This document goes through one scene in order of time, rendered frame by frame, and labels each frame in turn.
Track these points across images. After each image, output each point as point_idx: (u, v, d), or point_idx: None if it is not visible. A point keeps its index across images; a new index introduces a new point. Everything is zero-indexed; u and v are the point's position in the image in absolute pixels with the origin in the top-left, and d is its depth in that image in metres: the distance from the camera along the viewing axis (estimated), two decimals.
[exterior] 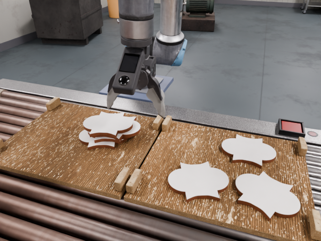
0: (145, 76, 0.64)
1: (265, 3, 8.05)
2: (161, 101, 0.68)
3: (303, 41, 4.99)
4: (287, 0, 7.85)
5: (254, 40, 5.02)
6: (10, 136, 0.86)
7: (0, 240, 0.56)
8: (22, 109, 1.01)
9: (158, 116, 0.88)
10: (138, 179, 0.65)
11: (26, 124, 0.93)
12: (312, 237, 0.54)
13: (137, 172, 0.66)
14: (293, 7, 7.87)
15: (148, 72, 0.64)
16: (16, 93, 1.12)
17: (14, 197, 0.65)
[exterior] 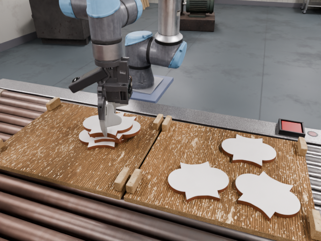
0: (97, 91, 0.73)
1: (265, 3, 8.05)
2: (99, 120, 0.74)
3: (303, 41, 4.99)
4: (287, 0, 7.85)
5: (254, 40, 5.02)
6: (10, 136, 0.86)
7: (0, 240, 0.56)
8: (22, 109, 1.01)
9: (158, 116, 0.88)
10: (138, 179, 0.65)
11: (26, 124, 0.93)
12: (312, 237, 0.54)
13: (137, 172, 0.66)
14: (293, 7, 7.87)
15: (97, 89, 0.72)
16: (16, 93, 1.12)
17: (14, 197, 0.65)
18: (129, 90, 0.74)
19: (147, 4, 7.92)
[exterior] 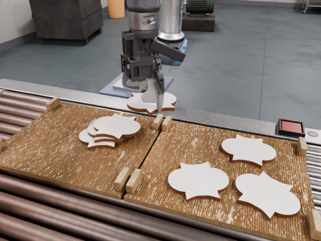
0: None
1: (265, 3, 8.05)
2: None
3: (303, 41, 4.99)
4: (287, 0, 7.85)
5: (254, 40, 5.02)
6: (10, 136, 0.86)
7: (0, 240, 0.56)
8: (22, 109, 1.01)
9: (158, 116, 0.88)
10: (138, 179, 0.65)
11: (26, 124, 0.93)
12: (312, 237, 0.54)
13: (137, 172, 0.66)
14: (293, 7, 7.87)
15: None
16: (16, 93, 1.12)
17: (14, 197, 0.65)
18: (123, 64, 0.70)
19: None
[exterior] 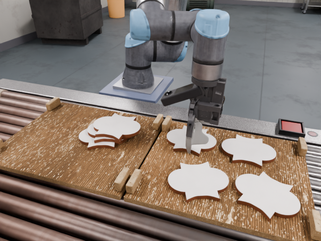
0: (188, 107, 0.72)
1: (265, 3, 8.05)
2: (186, 136, 0.73)
3: (303, 41, 4.99)
4: (287, 0, 7.85)
5: (254, 40, 5.02)
6: (10, 136, 0.86)
7: (0, 240, 0.56)
8: (22, 109, 1.01)
9: (158, 116, 0.88)
10: (138, 179, 0.65)
11: (26, 124, 0.93)
12: (312, 238, 0.54)
13: (137, 172, 0.66)
14: (293, 7, 7.87)
15: (190, 106, 0.71)
16: (16, 93, 1.12)
17: (14, 197, 0.65)
18: (221, 111, 0.72)
19: None
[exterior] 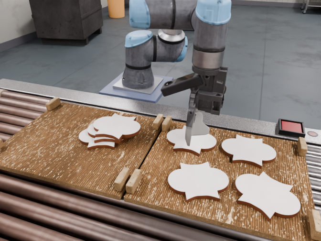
0: (189, 97, 0.71)
1: (265, 3, 8.05)
2: (186, 126, 0.71)
3: (303, 41, 4.99)
4: (287, 0, 7.85)
5: (254, 40, 5.02)
6: (10, 136, 0.86)
7: (0, 240, 0.56)
8: (22, 109, 1.01)
9: (158, 116, 0.88)
10: (138, 179, 0.65)
11: (26, 124, 0.93)
12: (312, 238, 0.54)
13: (137, 172, 0.66)
14: (293, 7, 7.87)
15: (190, 96, 0.70)
16: (16, 93, 1.12)
17: (14, 197, 0.65)
18: (222, 101, 0.70)
19: None
